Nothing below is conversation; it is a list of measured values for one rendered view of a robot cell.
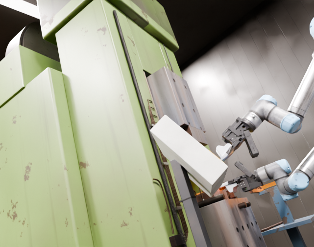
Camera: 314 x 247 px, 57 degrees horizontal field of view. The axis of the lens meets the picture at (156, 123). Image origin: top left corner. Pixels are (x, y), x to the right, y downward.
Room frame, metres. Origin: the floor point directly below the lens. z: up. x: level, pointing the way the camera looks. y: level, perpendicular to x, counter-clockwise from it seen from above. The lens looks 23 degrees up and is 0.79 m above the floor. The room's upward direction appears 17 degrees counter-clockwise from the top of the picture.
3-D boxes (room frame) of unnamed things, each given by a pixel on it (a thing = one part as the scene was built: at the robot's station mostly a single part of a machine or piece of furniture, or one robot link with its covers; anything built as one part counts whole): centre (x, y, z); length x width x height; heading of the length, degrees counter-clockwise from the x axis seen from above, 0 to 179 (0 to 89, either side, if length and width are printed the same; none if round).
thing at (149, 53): (1.84, 0.08, 2.06); 0.44 x 0.41 x 0.47; 62
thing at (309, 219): (1.98, -0.61, 0.70); 0.40 x 0.30 x 0.02; 151
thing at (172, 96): (1.77, -0.05, 1.56); 0.42 x 0.39 x 0.40; 62
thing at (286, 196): (1.48, -0.52, 0.88); 0.11 x 0.08 x 0.11; 2
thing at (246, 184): (1.57, -0.38, 0.97); 0.12 x 0.08 x 0.09; 62
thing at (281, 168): (1.50, -0.52, 0.98); 0.11 x 0.08 x 0.09; 62
